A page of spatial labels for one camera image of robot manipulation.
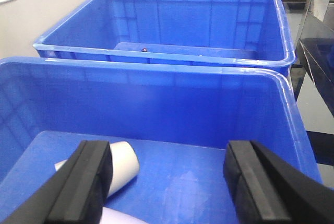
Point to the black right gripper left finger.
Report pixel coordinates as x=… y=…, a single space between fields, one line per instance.
x=49 y=205

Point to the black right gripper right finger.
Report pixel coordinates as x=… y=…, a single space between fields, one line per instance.
x=266 y=189

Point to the far large blue bin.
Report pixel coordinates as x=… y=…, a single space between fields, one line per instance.
x=236 y=33

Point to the large blue bin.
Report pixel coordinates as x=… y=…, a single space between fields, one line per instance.
x=178 y=119
x=236 y=33

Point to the near large blue bin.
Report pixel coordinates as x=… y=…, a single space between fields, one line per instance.
x=178 y=119

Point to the lavender plastic cup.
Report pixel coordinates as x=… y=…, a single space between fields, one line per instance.
x=117 y=217

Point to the beige plastic cup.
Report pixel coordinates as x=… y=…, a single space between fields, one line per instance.
x=122 y=166

